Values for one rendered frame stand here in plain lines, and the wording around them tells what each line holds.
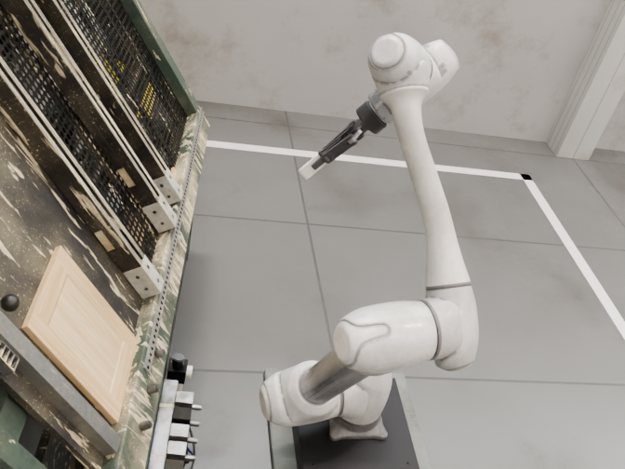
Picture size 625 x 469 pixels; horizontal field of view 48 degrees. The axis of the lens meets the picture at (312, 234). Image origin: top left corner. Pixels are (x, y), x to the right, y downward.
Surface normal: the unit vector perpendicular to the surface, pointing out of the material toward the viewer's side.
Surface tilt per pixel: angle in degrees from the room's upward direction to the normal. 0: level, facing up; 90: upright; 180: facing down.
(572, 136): 90
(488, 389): 0
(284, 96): 90
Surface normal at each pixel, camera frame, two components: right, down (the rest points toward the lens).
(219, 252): 0.20, -0.78
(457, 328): 0.51, -0.10
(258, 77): 0.13, 0.62
